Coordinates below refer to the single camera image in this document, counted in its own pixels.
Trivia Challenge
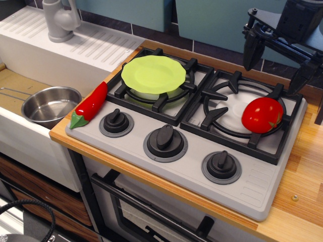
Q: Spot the stainless steel pot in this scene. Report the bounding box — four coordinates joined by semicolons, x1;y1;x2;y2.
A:
0;86;83;129

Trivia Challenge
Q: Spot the toy oven door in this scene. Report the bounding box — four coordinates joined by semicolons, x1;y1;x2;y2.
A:
90;169;249;241

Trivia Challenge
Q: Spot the black oven door handle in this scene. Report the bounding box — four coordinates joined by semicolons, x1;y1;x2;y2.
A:
90;170;214;241

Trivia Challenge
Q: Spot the black left stove knob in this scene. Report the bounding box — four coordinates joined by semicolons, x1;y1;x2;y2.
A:
99;108;134;138

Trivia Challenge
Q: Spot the black left burner grate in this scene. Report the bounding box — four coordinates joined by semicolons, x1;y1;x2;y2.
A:
106;48;214;126

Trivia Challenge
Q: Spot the black braided cable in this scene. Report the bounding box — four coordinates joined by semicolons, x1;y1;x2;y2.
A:
0;198;55;242

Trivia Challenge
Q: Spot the red toy tomato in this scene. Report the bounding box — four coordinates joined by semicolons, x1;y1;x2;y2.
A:
241;97;284;134

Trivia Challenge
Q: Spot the red toy chili pepper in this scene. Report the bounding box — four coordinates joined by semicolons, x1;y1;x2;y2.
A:
70;82;108;129

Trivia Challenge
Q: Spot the black burner grate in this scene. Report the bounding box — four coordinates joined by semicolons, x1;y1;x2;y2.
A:
180;70;307;165
106;48;214;126

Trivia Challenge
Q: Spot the black right stove knob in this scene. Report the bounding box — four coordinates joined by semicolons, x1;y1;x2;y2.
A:
201;150;242;185

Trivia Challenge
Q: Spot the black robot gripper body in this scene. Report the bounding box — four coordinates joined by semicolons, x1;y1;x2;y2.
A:
243;1;322;62

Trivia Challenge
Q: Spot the teal cabinet right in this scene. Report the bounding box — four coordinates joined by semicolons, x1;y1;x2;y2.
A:
175;0;323;75

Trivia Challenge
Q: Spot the black stove knob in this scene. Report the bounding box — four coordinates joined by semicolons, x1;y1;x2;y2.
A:
201;150;242;185
143;124;188;163
99;108;134;138

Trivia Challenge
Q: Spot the teal cabinet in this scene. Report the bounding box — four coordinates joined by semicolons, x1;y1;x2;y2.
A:
76;0;173;32
175;0;323;75

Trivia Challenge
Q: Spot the white toy sink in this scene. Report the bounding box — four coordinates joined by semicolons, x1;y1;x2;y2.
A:
1;7;143;192

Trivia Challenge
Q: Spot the grey toy faucet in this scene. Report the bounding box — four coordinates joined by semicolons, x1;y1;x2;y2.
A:
42;0;81;43

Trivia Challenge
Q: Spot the grey toy stove top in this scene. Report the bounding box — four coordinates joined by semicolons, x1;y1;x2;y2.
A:
65;46;308;222

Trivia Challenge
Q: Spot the black middle stove knob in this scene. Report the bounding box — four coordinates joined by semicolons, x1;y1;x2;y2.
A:
143;124;188;163

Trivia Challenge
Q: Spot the wooden drawer front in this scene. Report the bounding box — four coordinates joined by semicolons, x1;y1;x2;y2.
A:
1;154;100;241

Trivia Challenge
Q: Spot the light green plastic plate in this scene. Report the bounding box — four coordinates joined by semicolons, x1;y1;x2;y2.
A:
121;55;186;94

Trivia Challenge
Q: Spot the teal cabinet left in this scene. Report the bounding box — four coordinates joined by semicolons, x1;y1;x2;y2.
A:
76;0;173;32

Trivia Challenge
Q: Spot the black right burner grate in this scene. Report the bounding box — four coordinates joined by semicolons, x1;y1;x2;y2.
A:
180;70;307;165

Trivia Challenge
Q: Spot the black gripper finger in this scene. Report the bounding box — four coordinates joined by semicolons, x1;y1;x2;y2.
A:
288;60;321;95
243;32;264;71

